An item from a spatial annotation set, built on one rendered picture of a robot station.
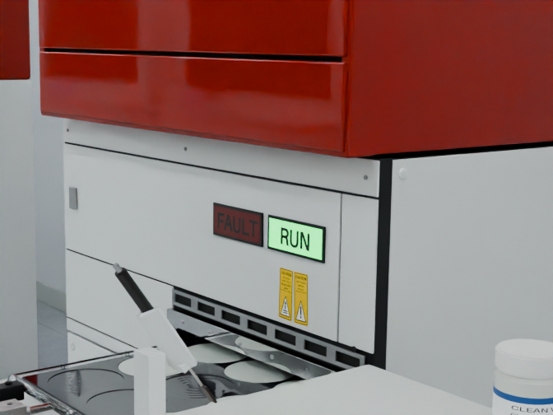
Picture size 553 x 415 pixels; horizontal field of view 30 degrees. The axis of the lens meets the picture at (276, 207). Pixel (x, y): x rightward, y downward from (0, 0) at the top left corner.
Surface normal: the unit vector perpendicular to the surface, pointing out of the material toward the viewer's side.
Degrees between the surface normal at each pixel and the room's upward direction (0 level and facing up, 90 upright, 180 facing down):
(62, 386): 0
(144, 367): 90
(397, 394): 0
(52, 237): 90
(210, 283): 90
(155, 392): 90
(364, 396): 0
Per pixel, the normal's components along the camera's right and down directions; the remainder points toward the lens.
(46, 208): -0.78, 0.09
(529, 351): 0.01, -0.99
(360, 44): 0.62, 0.13
